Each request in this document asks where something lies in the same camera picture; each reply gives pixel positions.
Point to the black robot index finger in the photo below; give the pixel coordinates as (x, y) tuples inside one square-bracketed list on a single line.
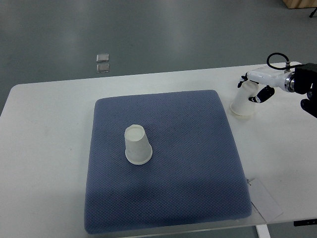
[(242, 80)]

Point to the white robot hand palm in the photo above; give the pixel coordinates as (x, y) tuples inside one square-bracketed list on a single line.
[(272, 77)]

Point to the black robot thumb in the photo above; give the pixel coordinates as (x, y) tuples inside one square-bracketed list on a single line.
[(263, 95)]

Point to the white paper cup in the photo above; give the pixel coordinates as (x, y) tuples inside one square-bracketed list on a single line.
[(138, 150), (241, 105)]

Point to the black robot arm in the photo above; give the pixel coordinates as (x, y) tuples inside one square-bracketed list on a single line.
[(300, 79)]

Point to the black tripod leg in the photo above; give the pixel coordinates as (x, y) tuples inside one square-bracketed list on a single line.
[(313, 13)]

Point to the wooden furniture corner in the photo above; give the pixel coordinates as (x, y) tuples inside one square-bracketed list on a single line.
[(298, 4)]

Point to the white paper tag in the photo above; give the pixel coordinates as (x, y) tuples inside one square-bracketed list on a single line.
[(263, 201)]

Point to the blue textured cushion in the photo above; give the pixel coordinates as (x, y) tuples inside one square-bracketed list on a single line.
[(194, 175)]

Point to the white paper cup on cushion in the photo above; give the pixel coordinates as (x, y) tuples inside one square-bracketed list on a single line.
[(138, 150)]

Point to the black table control box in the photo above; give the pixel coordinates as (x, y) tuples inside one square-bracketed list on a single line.
[(307, 222)]

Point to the white table leg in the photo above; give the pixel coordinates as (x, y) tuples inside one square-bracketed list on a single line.
[(262, 231)]

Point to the upper metal floor plate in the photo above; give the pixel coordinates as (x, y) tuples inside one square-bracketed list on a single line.
[(102, 57)]

